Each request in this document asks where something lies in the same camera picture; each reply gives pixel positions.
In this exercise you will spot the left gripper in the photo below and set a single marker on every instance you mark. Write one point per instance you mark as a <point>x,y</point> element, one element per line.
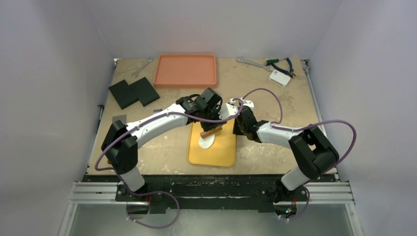
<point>206,128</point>

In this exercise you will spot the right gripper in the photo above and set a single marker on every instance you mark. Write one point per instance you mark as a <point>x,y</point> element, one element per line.
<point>239,127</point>

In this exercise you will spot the white dough ball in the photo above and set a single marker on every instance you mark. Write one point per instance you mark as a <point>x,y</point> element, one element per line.
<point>206,142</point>

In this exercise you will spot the yellow tray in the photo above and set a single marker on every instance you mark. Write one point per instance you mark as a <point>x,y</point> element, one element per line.
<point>221,154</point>

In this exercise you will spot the wooden dough roller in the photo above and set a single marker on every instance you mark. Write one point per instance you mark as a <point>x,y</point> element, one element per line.
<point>206,134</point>

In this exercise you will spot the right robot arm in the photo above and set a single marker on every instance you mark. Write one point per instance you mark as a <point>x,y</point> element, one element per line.
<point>313,152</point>

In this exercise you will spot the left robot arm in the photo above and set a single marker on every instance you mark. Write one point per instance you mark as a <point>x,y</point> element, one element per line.
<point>123,141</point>

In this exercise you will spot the white small box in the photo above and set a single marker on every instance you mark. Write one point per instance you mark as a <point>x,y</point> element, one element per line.
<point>279,78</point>

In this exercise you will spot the pink tray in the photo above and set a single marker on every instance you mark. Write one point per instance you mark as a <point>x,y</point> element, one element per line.
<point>186,71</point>

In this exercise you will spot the right silver wrench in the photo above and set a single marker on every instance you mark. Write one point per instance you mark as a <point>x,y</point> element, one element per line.
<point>242,60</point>

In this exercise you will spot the silver wrench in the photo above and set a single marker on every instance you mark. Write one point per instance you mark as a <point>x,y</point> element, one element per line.
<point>136,73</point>
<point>242,60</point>

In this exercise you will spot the green blue pliers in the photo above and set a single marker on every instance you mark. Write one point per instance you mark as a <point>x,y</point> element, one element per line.
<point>288,71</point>

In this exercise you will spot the black block right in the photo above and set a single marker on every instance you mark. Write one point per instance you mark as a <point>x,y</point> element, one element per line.
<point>144,91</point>

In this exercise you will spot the black block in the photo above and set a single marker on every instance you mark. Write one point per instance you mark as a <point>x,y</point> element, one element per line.
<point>123,94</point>
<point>144,91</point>

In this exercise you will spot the left silver wrench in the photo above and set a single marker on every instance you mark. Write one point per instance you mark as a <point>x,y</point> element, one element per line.
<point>136,73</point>

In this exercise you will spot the black block left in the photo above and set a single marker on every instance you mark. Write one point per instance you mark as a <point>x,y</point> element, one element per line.
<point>123,94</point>

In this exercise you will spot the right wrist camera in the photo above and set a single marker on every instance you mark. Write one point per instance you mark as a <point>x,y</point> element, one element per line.
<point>238,102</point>

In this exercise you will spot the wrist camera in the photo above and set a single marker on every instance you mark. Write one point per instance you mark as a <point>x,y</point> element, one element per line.
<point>238,102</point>
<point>228,112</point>

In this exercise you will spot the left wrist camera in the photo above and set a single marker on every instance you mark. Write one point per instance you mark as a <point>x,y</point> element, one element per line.
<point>228,112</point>

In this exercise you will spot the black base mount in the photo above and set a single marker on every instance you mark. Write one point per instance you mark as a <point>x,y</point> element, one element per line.
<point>225,192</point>

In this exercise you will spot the aluminium frame rail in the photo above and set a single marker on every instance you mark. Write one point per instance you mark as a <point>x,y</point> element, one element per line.
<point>92,210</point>

